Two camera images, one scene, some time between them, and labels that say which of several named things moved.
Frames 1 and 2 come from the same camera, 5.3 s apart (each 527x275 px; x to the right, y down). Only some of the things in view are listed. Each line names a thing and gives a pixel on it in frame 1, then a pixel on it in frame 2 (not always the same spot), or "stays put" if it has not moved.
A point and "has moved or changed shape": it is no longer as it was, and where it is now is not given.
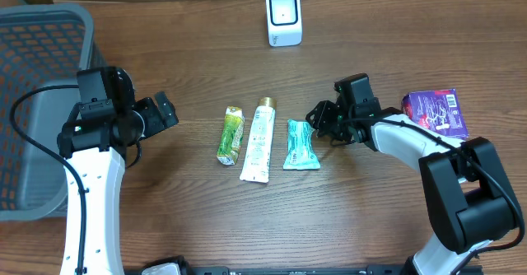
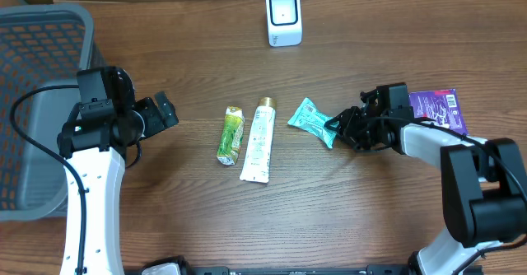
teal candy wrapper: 300,155 has moved or changed shape
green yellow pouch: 230,137 stays put
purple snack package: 438,109 stays put
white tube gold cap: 256,164 stays put
